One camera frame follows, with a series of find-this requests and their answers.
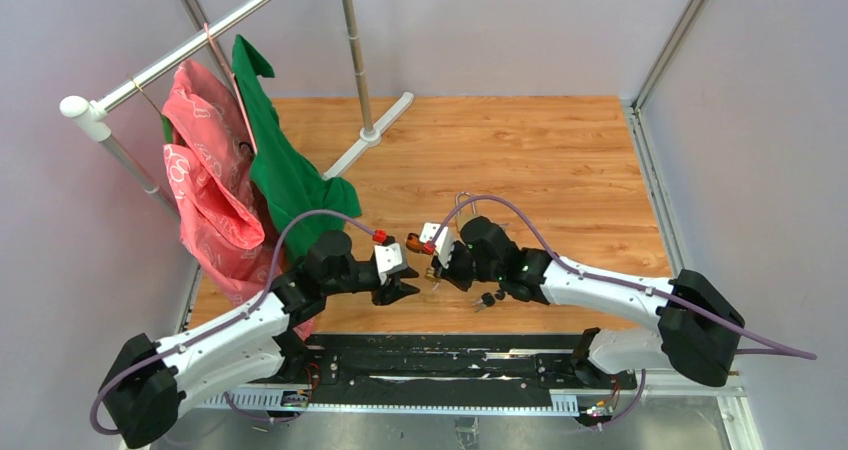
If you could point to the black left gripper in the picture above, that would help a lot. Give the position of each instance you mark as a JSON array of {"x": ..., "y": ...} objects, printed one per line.
[{"x": 392, "y": 291}]

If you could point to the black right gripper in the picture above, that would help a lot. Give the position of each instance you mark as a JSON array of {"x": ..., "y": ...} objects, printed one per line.
[{"x": 450, "y": 273}]

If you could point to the small brass padlock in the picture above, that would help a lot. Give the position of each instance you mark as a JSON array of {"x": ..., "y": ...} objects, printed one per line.
[{"x": 433, "y": 275}]

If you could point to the orange black Opel padlock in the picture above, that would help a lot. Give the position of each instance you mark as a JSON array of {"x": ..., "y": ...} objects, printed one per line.
[{"x": 414, "y": 244}]

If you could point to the black-headed key bunch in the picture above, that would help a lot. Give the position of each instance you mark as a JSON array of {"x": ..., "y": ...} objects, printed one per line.
[{"x": 488, "y": 300}]

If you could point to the large brass padlock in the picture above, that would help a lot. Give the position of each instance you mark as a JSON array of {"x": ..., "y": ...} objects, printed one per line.
[{"x": 468, "y": 210}]

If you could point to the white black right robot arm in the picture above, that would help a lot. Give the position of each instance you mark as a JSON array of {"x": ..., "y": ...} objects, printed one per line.
[{"x": 682, "y": 323}]

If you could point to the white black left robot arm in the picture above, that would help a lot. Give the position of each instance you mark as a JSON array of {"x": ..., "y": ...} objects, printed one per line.
[{"x": 152, "y": 384}]

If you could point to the green garment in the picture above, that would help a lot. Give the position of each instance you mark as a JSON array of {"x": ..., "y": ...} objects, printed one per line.
[{"x": 289, "y": 182}]

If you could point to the pink patterned garment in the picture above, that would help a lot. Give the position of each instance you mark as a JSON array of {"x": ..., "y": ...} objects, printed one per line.
[{"x": 224, "y": 220}]

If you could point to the white metal clothes rack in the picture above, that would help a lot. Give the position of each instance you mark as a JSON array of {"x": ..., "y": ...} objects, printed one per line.
[{"x": 89, "y": 115}]

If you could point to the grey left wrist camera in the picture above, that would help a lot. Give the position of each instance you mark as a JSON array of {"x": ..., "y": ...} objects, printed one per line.
[{"x": 389, "y": 259}]

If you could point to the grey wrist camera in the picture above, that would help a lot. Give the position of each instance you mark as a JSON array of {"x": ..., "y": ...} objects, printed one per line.
[
  {"x": 440, "y": 239},
  {"x": 389, "y": 259}
]

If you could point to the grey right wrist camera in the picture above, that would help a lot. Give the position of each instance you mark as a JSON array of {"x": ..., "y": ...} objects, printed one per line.
[{"x": 440, "y": 239}]

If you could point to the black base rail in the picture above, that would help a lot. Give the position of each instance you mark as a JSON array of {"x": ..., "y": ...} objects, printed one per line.
[{"x": 438, "y": 374}]

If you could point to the aluminium frame post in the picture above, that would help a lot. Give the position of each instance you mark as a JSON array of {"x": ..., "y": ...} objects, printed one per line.
[{"x": 737, "y": 419}]

